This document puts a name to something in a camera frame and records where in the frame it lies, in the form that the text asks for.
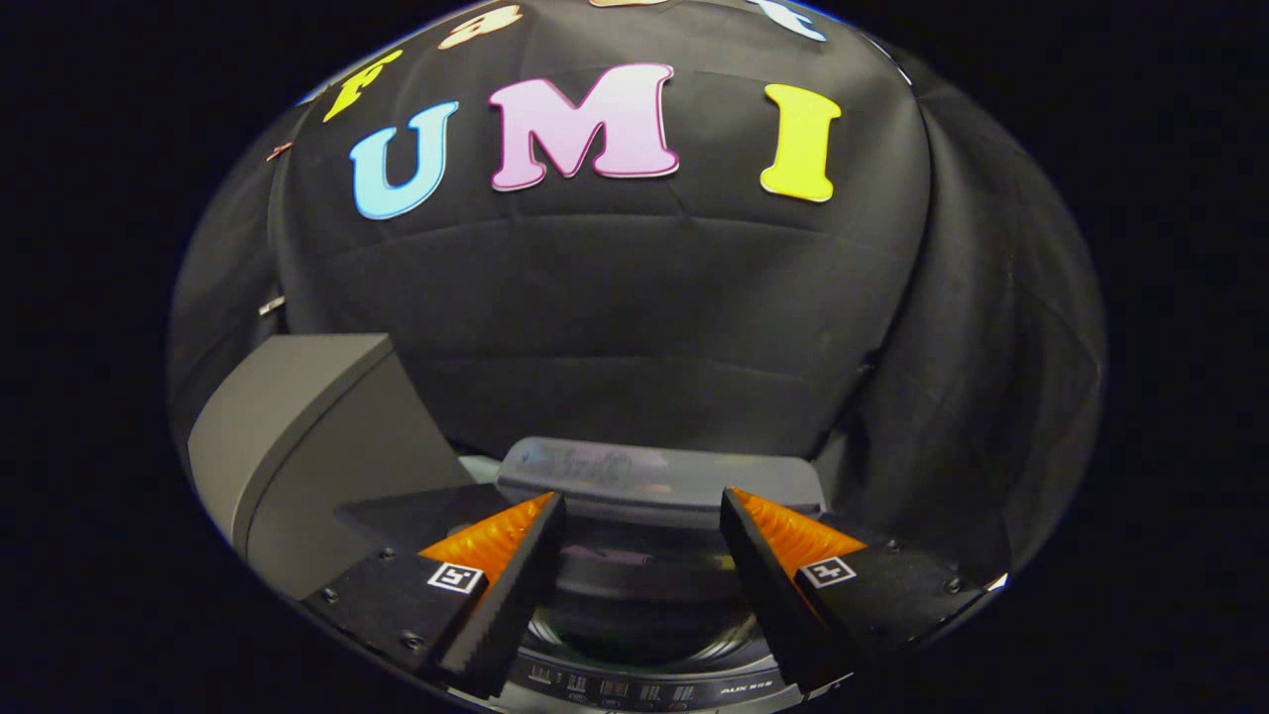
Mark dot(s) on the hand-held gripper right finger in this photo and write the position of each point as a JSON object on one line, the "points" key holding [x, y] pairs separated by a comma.
{"points": [[768, 595]]}

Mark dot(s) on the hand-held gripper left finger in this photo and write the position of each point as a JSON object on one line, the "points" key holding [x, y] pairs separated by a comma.
{"points": [[511, 605]]}

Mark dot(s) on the dark grey washing machine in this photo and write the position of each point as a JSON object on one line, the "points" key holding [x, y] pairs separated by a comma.
{"points": [[644, 686]]}

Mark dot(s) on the white clip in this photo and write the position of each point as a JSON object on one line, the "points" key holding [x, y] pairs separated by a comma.
{"points": [[271, 304]]}

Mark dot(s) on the orange clip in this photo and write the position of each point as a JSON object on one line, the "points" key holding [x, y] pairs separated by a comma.
{"points": [[280, 151]]}

